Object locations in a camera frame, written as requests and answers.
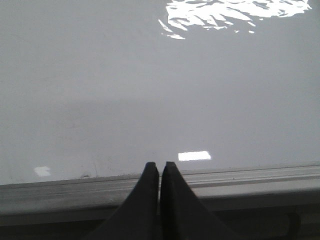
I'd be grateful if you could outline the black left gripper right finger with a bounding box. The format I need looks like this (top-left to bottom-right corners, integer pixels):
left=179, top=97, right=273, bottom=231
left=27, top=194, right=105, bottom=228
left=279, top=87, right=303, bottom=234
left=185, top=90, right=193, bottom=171
left=160, top=162, right=240, bottom=240

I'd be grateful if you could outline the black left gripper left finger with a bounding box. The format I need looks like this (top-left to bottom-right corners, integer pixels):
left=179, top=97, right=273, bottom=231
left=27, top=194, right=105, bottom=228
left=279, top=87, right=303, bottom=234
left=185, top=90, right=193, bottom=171
left=84, top=162, right=159, bottom=240

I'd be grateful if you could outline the white whiteboard with aluminium frame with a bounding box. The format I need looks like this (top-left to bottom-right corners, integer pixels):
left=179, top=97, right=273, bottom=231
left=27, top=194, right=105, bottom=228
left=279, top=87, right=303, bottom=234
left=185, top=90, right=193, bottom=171
left=0, top=0, right=320, bottom=226

